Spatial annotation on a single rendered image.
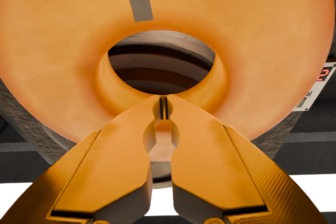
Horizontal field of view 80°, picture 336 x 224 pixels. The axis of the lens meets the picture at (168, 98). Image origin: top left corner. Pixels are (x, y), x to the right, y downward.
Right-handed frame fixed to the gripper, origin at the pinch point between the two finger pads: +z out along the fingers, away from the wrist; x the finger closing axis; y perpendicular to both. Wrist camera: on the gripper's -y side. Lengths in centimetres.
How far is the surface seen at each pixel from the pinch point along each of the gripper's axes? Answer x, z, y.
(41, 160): -507, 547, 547
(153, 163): -3.6, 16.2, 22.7
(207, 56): 6.3, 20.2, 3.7
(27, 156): -571, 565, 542
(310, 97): 40, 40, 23
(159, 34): -1.0, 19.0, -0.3
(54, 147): -47, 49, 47
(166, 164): -1.1, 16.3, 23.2
